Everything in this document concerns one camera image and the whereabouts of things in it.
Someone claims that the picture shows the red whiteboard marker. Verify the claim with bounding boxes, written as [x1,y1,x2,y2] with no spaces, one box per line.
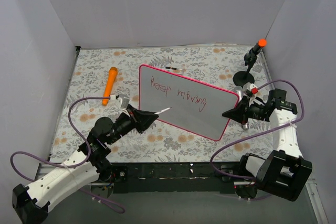
[154,107,172,115]

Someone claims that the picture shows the pink framed whiteboard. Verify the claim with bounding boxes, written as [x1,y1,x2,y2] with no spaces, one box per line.
[139,65,239,141]

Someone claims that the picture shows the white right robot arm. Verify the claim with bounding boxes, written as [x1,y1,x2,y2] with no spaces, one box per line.
[222,84,312,201]

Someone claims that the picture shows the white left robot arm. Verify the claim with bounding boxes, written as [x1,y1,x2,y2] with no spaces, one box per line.
[12,105,159,223]

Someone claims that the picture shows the silver microphone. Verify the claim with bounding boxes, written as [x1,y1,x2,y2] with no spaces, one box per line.
[235,86,250,131]

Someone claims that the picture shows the black microphone stand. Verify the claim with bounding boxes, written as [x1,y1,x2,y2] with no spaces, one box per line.
[233,50,257,87]

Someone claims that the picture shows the floral patterned mat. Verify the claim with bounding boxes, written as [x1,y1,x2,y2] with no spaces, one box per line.
[49,45,293,164]

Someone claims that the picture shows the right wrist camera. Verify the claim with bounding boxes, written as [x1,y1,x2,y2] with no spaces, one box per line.
[242,82,259,99]

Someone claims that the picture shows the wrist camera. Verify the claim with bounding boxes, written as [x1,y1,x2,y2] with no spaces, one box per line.
[110,94,130,111]
[242,82,259,99]

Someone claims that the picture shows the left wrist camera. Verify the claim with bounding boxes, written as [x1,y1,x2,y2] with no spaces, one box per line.
[110,94,130,111]

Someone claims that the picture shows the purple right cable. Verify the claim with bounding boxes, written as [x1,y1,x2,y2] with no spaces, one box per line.
[209,79,305,201]

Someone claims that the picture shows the purple cable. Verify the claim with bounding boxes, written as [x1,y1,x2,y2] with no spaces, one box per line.
[209,79,305,201]
[10,95,126,214]

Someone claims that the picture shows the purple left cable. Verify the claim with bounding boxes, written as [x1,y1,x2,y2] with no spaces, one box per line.
[10,95,126,214]

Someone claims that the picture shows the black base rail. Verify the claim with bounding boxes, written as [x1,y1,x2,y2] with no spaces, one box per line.
[81,161,266,195]

